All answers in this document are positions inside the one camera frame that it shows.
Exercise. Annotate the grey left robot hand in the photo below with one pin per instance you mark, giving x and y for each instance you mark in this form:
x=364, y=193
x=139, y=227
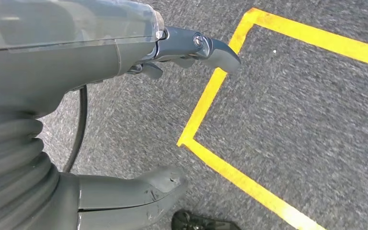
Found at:
x=60, y=63

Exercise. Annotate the yellow floor tape rectangle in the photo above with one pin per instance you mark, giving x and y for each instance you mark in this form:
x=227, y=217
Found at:
x=203, y=104

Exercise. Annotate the black robot foot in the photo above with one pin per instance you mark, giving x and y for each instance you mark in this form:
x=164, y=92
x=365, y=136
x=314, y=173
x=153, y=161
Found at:
x=196, y=222

